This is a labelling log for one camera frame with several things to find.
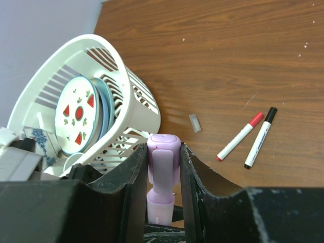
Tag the pink highlighter cap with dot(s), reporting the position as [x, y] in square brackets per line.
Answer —
[164, 162]

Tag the light blue plate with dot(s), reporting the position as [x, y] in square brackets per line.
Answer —
[107, 102]

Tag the watermelon pattern plate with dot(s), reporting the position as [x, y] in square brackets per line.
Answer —
[77, 115]

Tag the white laundry basket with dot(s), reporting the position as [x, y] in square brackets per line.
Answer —
[136, 116]

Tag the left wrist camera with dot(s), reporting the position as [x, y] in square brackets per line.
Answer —
[18, 159]

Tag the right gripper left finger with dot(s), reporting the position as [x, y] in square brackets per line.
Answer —
[111, 209]

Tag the white marker red tip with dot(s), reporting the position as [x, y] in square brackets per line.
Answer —
[239, 137]

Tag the clear pen cap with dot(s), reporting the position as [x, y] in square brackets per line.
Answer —
[195, 123]

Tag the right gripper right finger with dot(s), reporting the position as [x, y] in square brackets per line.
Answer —
[253, 214]

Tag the blue patterned bowl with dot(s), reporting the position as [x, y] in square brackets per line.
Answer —
[46, 144]

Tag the pink highlighter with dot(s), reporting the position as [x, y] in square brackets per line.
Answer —
[160, 208]

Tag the white marker black tip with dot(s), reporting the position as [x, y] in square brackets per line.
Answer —
[260, 138]

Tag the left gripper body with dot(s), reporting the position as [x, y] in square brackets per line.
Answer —
[82, 172]

